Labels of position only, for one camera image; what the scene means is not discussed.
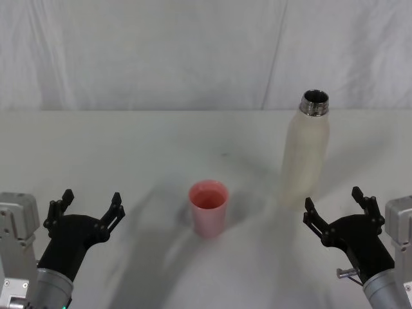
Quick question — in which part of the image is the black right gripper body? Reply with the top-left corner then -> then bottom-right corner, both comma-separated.
321,213 -> 396,281

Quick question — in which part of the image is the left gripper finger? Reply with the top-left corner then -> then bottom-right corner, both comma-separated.
95,191 -> 126,241
43,189 -> 75,231

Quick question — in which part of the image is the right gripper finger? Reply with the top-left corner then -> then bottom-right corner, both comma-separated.
351,185 -> 386,228
302,196 -> 337,247

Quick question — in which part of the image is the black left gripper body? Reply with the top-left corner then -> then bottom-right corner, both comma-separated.
37,213 -> 111,281

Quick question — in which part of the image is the cream vacuum bottle steel neck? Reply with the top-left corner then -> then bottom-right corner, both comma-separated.
280,89 -> 332,209

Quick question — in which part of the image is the white table cloth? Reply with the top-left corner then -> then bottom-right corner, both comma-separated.
0,109 -> 412,309

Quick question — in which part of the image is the pink plastic cup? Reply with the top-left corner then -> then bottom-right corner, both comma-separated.
188,180 -> 230,239

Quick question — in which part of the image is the white curtain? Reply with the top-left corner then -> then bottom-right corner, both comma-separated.
0,0 -> 412,112

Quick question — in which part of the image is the thin dark cable silver plug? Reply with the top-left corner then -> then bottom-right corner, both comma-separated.
336,267 -> 367,286

